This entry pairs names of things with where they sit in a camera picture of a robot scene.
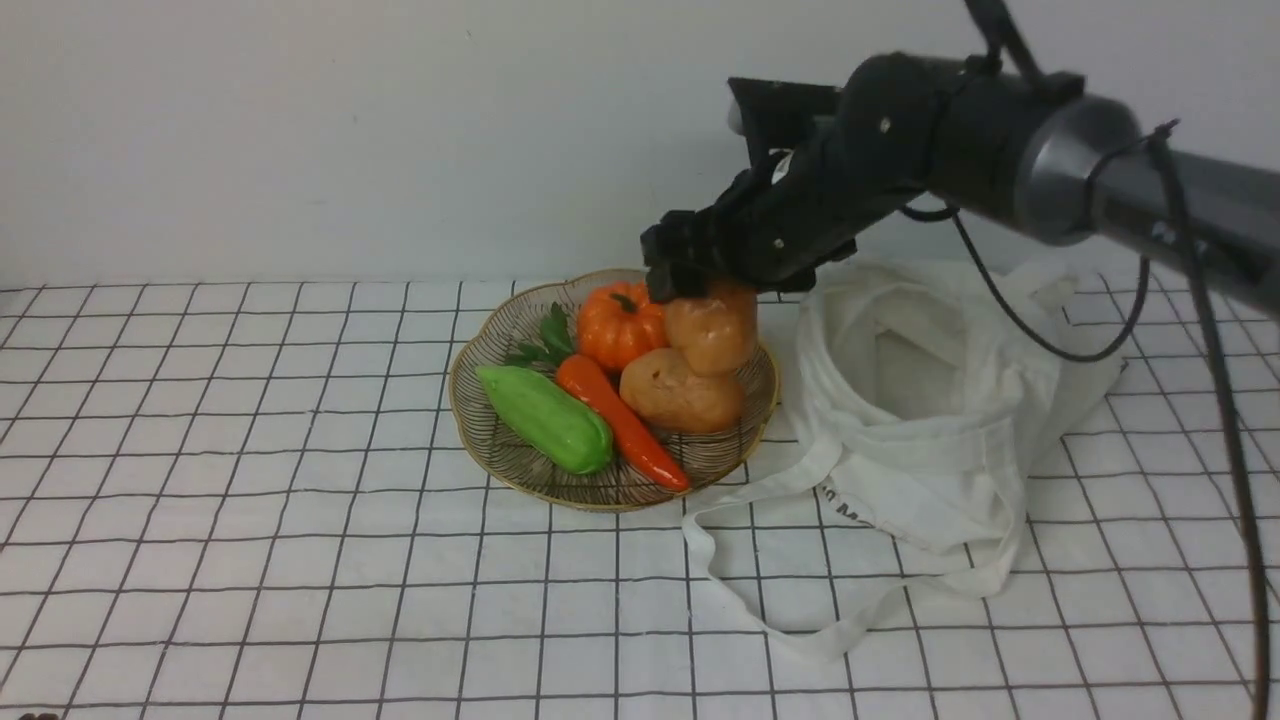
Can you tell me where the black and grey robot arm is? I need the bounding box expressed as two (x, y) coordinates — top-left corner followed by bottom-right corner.
(640, 53), (1181, 304)

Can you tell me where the gold wire basket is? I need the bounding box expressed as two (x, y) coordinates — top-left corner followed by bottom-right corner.
(449, 268), (781, 512)

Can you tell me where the orange toy pumpkin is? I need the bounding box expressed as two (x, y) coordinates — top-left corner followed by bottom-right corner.
(576, 281), (669, 375)

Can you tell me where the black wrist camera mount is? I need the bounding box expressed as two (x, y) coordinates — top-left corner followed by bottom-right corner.
(727, 77), (842, 168)

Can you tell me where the black cable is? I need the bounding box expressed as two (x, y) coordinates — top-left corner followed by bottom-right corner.
(900, 0), (1274, 720)

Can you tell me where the brown toy potato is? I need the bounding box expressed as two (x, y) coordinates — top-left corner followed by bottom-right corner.
(620, 348), (746, 434)
(664, 281), (758, 377)

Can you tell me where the white checkered tablecloth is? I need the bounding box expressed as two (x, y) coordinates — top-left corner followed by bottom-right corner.
(1, 274), (1254, 719)

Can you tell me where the green toy cucumber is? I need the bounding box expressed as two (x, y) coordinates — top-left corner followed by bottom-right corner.
(475, 365), (614, 477)

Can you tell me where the white canvas tote bag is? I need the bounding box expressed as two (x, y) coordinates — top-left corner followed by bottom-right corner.
(684, 259), (1123, 661)

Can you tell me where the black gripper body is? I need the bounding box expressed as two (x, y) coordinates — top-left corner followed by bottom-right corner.
(641, 140), (923, 304)

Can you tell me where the orange toy carrot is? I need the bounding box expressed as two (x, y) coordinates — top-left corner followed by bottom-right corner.
(503, 302), (690, 493)

